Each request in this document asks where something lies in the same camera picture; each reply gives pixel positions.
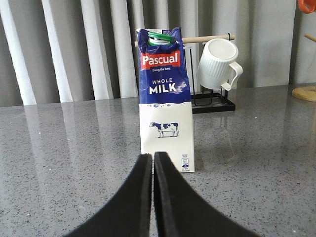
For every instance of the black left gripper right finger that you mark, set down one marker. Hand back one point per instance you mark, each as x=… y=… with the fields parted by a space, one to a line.
x=181 y=212

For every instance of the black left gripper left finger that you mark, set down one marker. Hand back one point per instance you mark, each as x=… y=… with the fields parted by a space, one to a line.
x=127 y=213

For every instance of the Pascual whole milk carton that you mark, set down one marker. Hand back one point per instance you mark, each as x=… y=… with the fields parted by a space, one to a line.
x=166 y=116

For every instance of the white ribbed mug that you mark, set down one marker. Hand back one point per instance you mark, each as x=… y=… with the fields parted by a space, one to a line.
x=218 y=67

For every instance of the wooden mug tree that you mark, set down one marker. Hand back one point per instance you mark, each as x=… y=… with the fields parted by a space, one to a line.
x=306 y=93

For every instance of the grey curtain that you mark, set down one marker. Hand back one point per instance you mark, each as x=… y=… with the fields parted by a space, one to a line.
x=75 y=50

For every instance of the orange enamel mug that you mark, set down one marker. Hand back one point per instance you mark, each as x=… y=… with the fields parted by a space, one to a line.
x=307 y=6

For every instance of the black wire mug rack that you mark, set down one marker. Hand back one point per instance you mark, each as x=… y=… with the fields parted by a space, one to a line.
x=212 y=101

